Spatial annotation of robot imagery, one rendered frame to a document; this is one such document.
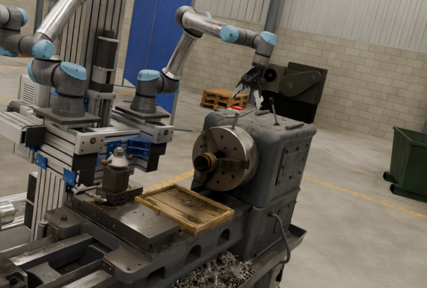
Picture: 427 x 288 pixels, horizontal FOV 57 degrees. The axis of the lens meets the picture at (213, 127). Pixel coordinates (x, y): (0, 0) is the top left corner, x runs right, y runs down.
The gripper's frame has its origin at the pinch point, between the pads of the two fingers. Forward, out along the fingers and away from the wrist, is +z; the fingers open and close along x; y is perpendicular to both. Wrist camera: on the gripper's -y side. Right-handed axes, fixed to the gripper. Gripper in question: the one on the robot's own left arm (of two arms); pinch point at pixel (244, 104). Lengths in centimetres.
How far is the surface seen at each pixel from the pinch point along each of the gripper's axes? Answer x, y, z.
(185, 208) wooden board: -3, -30, 47
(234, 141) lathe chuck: -5.1, -8.1, 16.3
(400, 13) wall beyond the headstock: 129, 990, -177
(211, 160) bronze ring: -2.9, -19.2, 25.6
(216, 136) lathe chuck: 4.8, -7.9, 18.1
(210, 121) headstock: 20.0, 8.2, 17.5
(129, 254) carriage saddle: -15, -78, 44
